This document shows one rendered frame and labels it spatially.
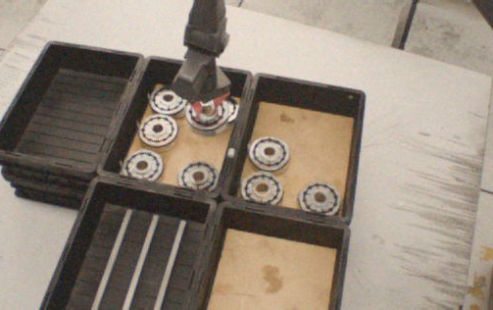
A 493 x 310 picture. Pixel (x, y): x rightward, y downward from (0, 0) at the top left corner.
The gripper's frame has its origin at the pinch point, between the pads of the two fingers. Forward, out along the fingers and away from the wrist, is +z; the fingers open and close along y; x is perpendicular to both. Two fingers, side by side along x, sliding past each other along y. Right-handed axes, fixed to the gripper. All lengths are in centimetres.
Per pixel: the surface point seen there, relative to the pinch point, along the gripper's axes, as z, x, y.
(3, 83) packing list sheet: 29, 66, -41
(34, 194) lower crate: 26, 18, -45
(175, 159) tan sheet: 16.4, 1.7, -9.1
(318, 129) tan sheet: 16.9, -9.6, 27.8
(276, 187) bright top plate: 13.4, -20.4, 6.9
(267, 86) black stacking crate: 10.6, 5.5, 21.2
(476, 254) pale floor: 101, -51, 91
